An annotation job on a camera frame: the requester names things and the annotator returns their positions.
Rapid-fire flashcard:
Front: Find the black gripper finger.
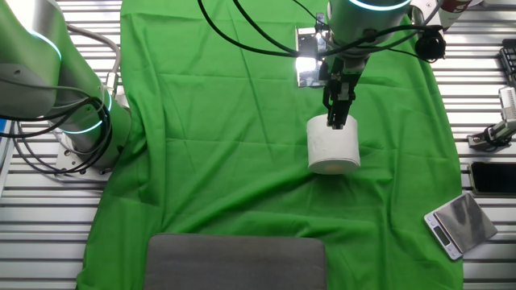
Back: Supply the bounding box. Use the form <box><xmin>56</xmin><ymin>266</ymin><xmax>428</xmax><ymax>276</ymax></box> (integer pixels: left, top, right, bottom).
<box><xmin>338</xmin><ymin>81</ymin><xmax>358</xmax><ymax>131</ymax></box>
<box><xmin>322</xmin><ymin>82</ymin><xmax>339</xmax><ymax>131</ymax></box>

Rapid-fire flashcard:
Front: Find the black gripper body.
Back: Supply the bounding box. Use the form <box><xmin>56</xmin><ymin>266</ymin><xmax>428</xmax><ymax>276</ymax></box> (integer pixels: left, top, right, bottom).
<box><xmin>318</xmin><ymin>54</ymin><xmax>368</xmax><ymax>88</ymax></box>

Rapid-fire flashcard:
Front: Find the white toilet paper roll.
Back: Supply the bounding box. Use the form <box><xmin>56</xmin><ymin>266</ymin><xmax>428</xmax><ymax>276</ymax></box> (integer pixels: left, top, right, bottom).
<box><xmin>306</xmin><ymin>114</ymin><xmax>361</xmax><ymax>176</ymax></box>

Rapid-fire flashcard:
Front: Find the green cloth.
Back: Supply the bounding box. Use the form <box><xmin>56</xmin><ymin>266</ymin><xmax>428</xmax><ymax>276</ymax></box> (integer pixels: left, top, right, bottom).
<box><xmin>76</xmin><ymin>0</ymin><xmax>464</xmax><ymax>290</ymax></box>

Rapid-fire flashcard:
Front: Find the gray clamp tool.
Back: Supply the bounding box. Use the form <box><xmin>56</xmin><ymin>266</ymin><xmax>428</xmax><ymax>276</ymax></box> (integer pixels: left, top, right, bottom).
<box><xmin>485</xmin><ymin>119</ymin><xmax>516</xmax><ymax>147</ymax></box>

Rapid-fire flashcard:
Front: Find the black smartphone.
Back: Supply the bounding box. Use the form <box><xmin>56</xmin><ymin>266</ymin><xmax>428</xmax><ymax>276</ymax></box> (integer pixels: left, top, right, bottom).
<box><xmin>467</xmin><ymin>160</ymin><xmax>516</xmax><ymax>197</ymax></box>

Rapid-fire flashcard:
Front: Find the silver digital kitchen scale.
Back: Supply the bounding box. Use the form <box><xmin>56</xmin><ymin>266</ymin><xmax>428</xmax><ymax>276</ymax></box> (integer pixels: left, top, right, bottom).
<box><xmin>422</xmin><ymin>192</ymin><xmax>499</xmax><ymax>262</ymax></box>

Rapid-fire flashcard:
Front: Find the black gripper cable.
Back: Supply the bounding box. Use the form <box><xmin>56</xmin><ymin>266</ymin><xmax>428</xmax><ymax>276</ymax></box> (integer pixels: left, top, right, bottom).
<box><xmin>197</xmin><ymin>0</ymin><xmax>444</xmax><ymax>61</ymax></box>

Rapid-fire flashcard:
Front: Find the small metal mounting bracket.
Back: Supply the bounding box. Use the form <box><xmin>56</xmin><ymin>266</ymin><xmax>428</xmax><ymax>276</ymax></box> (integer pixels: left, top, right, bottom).
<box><xmin>467</xmin><ymin>134</ymin><xmax>487</xmax><ymax>153</ymax></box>

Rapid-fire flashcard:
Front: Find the silver ribbed camera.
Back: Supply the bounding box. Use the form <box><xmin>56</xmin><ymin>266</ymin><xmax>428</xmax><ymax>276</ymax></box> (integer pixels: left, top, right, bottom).
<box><xmin>498</xmin><ymin>86</ymin><xmax>516</xmax><ymax>122</ymax></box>

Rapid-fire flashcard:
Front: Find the thick grey base cable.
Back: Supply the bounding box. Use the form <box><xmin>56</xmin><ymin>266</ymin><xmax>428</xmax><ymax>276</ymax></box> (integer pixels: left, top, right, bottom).
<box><xmin>66</xmin><ymin>23</ymin><xmax>122</xmax><ymax>97</ymax></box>

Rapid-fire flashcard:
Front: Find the black cable bundle at base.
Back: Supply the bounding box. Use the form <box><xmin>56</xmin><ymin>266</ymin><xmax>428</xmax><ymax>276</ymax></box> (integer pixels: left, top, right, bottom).
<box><xmin>0</xmin><ymin>96</ymin><xmax>113</xmax><ymax>175</ymax></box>

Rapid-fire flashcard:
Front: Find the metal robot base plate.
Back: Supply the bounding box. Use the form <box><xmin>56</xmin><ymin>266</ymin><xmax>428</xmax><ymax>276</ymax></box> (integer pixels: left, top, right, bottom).
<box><xmin>54</xmin><ymin>132</ymin><xmax>116</xmax><ymax>182</ymax></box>

